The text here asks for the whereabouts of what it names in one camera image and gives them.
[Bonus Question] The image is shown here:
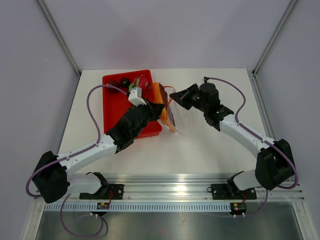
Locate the right small circuit board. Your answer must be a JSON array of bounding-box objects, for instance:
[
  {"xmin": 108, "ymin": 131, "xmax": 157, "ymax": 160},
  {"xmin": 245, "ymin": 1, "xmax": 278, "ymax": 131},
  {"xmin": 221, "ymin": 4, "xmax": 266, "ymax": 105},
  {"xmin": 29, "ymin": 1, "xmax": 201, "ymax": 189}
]
[{"xmin": 231, "ymin": 202, "xmax": 247, "ymax": 212}]

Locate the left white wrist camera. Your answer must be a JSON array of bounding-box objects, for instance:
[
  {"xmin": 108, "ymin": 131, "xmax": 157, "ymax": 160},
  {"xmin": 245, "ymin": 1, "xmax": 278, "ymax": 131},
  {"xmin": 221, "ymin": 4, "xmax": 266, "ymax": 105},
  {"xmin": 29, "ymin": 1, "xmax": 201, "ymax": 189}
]
[{"xmin": 128, "ymin": 87, "xmax": 147, "ymax": 106}]

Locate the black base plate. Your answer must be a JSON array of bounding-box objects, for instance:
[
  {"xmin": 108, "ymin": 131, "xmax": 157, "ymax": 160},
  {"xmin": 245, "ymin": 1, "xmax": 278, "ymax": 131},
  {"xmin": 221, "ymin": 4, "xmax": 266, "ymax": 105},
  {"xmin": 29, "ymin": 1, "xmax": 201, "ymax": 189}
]
[
  {"xmin": 207, "ymin": 183, "xmax": 257, "ymax": 200},
  {"xmin": 79, "ymin": 183, "xmax": 125, "ymax": 200}
]

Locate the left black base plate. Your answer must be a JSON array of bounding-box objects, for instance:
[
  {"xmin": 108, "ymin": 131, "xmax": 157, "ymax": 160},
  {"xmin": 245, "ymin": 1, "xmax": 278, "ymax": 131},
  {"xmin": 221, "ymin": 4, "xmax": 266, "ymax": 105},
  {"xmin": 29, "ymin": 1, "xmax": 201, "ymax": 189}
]
[{"xmin": 79, "ymin": 183, "xmax": 125, "ymax": 200}]

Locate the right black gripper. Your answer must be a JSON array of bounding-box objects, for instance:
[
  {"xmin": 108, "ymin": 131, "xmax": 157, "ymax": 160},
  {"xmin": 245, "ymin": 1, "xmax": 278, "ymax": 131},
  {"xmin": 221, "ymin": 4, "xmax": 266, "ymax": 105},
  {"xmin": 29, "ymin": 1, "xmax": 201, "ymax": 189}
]
[{"xmin": 170, "ymin": 84, "xmax": 209, "ymax": 114}]

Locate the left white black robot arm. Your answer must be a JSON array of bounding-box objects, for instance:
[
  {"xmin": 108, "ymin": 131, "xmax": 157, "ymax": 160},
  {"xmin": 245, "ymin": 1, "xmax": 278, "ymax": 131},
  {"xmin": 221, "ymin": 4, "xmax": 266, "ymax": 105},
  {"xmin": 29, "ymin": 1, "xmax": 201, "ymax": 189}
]
[{"xmin": 31, "ymin": 100, "xmax": 164, "ymax": 204}]

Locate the clear orange zip top bag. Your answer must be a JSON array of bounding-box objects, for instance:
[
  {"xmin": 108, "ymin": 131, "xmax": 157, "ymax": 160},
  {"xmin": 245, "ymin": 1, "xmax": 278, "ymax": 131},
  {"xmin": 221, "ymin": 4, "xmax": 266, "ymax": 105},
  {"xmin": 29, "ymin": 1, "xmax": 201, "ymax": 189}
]
[{"xmin": 159, "ymin": 85, "xmax": 195, "ymax": 135}]

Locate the aluminium mounting rail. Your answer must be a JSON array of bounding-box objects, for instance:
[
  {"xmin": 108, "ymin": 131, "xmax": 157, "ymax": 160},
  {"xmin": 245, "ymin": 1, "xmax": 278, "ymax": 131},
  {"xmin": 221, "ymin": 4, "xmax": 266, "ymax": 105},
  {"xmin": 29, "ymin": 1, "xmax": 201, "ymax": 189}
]
[{"xmin": 33, "ymin": 174, "xmax": 306, "ymax": 201}]

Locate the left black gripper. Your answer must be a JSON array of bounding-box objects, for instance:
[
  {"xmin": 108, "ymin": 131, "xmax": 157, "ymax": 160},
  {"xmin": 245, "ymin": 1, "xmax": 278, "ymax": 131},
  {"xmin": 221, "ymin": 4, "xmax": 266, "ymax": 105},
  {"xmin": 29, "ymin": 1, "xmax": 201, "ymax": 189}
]
[{"xmin": 132, "ymin": 98, "xmax": 164, "ymax": 138}]

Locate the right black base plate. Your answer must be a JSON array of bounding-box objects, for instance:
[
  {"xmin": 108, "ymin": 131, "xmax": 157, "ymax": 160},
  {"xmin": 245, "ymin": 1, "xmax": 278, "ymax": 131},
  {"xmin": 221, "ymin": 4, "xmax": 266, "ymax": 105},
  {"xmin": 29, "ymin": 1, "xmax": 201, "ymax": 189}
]
[{"xmin": 207, "ymin": 183, "xmax": 257, "ymax": 200}]

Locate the left small circuit board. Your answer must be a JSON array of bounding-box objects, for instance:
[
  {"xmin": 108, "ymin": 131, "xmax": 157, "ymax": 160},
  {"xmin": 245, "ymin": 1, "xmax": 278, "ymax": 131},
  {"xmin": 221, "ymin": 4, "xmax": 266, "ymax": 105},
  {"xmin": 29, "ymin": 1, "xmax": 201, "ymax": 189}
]
[{"xmin": 97, "ymin": 202, "xmax": 110, "ymax": 210}]

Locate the red plastic tray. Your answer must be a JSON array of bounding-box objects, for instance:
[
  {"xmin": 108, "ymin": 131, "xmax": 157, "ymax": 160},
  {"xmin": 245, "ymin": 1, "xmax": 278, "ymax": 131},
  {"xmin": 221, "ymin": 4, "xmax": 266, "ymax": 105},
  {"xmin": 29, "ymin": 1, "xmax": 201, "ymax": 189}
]
[{"xmin": 102, "ymin": 69, "xmax": 163, "ymax": 139}]

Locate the left aluminium corner post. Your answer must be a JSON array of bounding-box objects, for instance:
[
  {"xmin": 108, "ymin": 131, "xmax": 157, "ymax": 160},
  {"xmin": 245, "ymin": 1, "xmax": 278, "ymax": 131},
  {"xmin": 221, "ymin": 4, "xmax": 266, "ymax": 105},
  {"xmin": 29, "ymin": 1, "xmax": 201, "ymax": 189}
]
[{"xmin": 35, "ymin": 0, "xmax": 82, "ymax": 79}]

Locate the red apple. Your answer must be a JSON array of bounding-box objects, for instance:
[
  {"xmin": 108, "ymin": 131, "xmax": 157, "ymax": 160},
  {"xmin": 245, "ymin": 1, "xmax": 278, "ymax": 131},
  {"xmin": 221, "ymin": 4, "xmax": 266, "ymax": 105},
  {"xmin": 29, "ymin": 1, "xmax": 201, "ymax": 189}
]
[{"xmin": 106, "ymin": 80, "xmax": 121, "ymax": 94}]

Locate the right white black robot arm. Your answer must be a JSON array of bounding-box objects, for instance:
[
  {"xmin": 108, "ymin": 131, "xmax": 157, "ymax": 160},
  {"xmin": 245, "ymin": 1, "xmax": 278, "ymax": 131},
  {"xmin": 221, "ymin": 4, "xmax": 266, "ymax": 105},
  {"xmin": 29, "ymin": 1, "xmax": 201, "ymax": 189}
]
[{"xmin": 170, "ymin": 83, "xmax": 297, "ymax": 198}]

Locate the pink dragon fruit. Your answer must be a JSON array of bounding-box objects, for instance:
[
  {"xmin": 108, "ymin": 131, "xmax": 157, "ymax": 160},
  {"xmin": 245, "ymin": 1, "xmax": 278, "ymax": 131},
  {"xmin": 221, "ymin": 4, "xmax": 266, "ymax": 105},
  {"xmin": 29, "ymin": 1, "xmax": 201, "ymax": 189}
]
[{"xmin": 128, "ymin": 75, "xmax": 150, "ymax": 93}]

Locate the aluminium corner post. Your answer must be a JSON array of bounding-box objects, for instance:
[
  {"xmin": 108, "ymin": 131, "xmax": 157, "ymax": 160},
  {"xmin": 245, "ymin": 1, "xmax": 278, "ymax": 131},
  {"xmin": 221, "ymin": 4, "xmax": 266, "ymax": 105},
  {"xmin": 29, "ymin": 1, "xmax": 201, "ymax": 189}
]
[
  {"xmin": 251, "ymin": 0, "xmax": 300, "ymax": 76},
  {"xmin": 35, "ymin": 0, "xmax": 82, "ymax": 79}
]

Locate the small circuit board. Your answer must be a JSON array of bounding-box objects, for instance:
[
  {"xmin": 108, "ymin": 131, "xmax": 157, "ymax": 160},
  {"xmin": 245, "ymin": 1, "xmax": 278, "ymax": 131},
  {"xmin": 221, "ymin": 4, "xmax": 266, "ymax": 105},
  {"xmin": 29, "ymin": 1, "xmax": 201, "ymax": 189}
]
[
  {"xmin": 231, "ymin": 202, "xmax": 247, "ymax": 212},
  {"xmin": 97, "ymin": 202, "xmax": 110, "ymax": 210}
]

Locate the dark plum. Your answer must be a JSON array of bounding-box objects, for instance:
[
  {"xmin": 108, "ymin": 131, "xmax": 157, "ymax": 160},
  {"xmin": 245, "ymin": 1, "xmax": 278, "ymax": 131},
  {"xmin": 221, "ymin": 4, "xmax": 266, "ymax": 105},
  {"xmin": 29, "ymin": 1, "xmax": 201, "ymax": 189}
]
[{"xmin": 120, "ymin": 78, "xmax": 131, "ymax": 89}]

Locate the right aluminium corner post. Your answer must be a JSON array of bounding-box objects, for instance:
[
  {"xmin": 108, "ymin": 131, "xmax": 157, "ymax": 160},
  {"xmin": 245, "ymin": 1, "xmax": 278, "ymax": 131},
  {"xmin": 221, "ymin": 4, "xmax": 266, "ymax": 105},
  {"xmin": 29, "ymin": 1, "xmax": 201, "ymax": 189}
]
[{"xmin": 251, "ymin": 0, "xmax": 300, "ymax": 76}]

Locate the white slotted cable duct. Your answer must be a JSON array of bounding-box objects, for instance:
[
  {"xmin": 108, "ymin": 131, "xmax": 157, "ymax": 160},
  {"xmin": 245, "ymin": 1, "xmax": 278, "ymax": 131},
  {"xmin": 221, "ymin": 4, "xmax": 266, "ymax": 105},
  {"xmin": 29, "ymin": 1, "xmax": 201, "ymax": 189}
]
[{"xmin": 44, "ymin": 202, "xmax": 231, "ymax": 213}]

